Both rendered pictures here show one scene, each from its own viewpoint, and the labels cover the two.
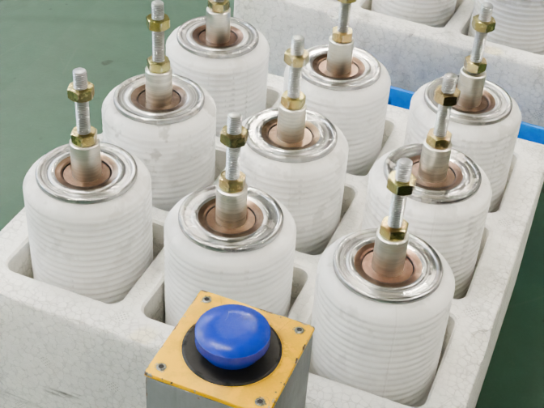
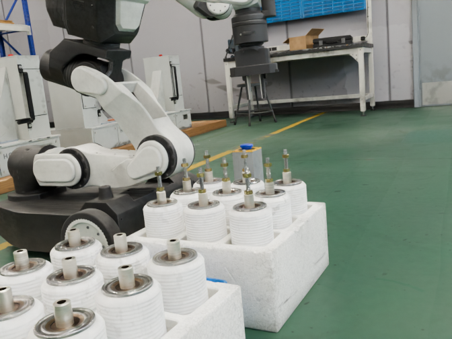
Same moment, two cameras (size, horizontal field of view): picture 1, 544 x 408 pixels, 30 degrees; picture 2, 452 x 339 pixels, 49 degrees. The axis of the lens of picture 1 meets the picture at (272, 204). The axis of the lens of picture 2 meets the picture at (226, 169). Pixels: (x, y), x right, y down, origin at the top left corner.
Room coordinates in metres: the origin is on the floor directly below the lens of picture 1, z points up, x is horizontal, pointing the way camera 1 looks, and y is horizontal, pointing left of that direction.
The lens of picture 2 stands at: (1.88, 0.18, 0.54)
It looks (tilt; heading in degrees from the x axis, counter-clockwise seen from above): 11 degrees down; 189
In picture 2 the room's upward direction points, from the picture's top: 5 degrees counter-clockwise
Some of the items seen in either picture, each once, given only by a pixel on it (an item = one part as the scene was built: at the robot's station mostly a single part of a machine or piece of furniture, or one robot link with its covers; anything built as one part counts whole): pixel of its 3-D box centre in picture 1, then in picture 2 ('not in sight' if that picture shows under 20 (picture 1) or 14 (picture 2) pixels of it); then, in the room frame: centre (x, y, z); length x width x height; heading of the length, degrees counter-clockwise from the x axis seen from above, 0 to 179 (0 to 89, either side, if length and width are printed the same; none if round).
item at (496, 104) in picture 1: (467, 100); (162, 202); (0.75, -0.16, 0.25); 0.08 x 0.08 x 0.01
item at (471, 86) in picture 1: (470, 87); (161, 198); (0.75, -0.16, 0.26); 0.02 x 0.02 x 0.03
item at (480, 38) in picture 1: (478, 45); (159, 181); (0.75, -0.16, 0.31); 0.01 x 0.01 x 0.08
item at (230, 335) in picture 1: (232, 341); (246, 147); (0.38, 0.02, 0.32); 0.04 x 0.04 x 0.02
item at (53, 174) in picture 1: (87, 172); (287, 182); (0.61, 0.14, 0.25); 0.08 x 0.08 x 0.01
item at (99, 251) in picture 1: (93, 263); (289, 216); (0.61, 0.14, 0.16); 0.10 x 0.10 x 0.18
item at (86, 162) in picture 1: (86, 159); (286, 177); (0.61, 0.14, 0.26); 0.02 x 0.02 x 0.03
